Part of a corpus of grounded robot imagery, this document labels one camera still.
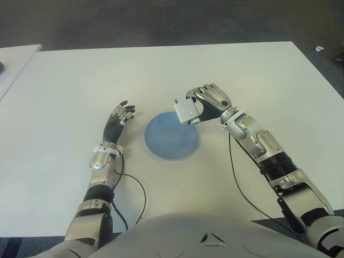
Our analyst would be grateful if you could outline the white side table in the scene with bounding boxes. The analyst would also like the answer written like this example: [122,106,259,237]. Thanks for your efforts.
[0,44,43,102]

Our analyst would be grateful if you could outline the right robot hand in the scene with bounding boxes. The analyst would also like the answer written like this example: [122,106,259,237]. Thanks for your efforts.
[185,83,232,126]

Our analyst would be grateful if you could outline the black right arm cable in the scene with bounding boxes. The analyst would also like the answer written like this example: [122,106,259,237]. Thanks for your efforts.
[228,133,310,242]

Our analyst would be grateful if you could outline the blue plate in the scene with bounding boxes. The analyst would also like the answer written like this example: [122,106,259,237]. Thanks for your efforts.
[144,111,200,160]

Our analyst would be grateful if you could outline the white charger block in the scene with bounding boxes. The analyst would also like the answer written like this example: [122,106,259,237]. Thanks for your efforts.
[173,98,201,124]

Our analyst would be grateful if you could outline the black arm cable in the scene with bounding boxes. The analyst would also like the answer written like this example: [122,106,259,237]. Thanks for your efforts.
[228,133,310,242]
[111,154,147,231]

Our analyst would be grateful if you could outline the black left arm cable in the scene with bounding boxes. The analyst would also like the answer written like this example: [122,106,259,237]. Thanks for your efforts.
[111,154,147,231]

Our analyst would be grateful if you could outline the grey robot torso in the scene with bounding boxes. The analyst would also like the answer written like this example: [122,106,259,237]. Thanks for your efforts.
[34,212,327,258]

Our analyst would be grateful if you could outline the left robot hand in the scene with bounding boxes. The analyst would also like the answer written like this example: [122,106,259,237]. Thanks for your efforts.
[103,100,136,145]

